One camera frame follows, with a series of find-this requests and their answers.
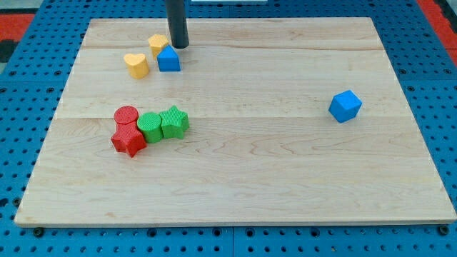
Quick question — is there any blue triangle block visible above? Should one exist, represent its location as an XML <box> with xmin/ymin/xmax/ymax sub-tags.
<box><xmin>156</xmin><ymin>46</ymin><xmax>181</xmax><ymax>72</ymax></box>

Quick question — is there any blue cube block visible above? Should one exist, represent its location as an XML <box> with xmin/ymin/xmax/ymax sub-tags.
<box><xmin>328</xmin><ymin>90</ymin><xmax>363</xmax><ymax>123</ymax></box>

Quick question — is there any light wooden board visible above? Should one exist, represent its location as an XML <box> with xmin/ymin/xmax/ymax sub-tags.
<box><xmin>14</xmin><ymin>17</ymin><xmax>456</xmax><ymax>228</ymax></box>

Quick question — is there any green star block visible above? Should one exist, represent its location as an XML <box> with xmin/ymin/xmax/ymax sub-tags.
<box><xmin>159</xmin><ymin>106</ymin><xmax>189</xmax><ymax>139</ymax></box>

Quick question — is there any green cylinder block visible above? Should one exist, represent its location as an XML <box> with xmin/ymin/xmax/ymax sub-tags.
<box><xmin>136</xmin><ymin>112</ymin><xmax>164</xmax><ymax>143</ymax></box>

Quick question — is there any red star block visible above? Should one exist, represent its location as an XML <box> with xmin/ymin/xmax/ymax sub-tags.
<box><xmin>111</xmin><ymin>122</ymin><xmax>147</xmax><ymax>158</ymax></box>

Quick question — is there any red cylinder block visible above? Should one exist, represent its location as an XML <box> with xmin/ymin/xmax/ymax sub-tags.
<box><xmin>114</xmin><ymin>106</ymin><xmax>139</xmax><ymax>125</ymax></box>

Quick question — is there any yellow heart block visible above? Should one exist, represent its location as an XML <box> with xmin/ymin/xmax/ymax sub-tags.
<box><xmin>124</xmin><ymin>54</ymin><xmax>149</xmax><ymax>79</ymax></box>

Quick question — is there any yellow pentagon block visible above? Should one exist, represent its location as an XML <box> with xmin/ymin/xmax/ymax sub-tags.
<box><xmin>148</xmin><ymin>34</ymin><xmax>169</xmax><ymax>59</ymax></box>

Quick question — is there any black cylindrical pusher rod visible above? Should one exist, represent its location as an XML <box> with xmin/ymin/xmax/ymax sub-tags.
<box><xmin>164</xmin><ymin>0</ymin><xmax>189</xmax><ymax>49</ymax></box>

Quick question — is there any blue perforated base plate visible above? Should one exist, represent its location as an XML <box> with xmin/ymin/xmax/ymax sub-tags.
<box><xmin>1</xmin><ymin>0</ymin><xmax>456</xmax><ymax>256</ymax></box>

